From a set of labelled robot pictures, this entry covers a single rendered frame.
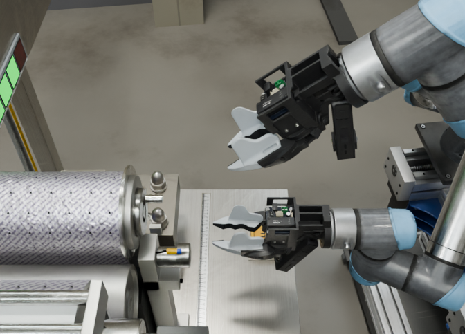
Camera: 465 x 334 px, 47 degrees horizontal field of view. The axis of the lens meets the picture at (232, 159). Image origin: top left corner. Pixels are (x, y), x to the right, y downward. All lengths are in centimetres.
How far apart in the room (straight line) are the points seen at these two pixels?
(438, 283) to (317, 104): 51
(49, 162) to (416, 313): 140
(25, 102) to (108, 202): 107
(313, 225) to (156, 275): 29
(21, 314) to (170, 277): 38
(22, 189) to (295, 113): 42
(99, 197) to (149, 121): 199
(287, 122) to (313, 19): 283
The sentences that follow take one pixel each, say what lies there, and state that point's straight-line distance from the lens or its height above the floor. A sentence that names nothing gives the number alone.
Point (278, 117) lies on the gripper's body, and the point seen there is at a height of 147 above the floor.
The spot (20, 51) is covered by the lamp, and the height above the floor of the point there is 119.
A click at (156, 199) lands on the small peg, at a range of 84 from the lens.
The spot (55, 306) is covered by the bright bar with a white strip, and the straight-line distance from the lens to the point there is 58.
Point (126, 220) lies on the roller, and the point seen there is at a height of 129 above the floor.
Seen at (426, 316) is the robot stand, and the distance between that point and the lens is 201.
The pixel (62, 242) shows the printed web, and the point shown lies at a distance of 83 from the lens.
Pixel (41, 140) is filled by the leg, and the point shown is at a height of 60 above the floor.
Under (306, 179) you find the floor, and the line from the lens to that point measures 251.
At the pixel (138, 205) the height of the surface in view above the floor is 128.
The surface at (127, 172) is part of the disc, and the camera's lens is 82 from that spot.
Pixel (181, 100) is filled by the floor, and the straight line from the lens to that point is 287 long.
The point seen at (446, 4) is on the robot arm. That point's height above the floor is 161.
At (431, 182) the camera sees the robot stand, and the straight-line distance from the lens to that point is 161.
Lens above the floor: 193
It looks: 49 degrees down
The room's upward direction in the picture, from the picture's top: straight up
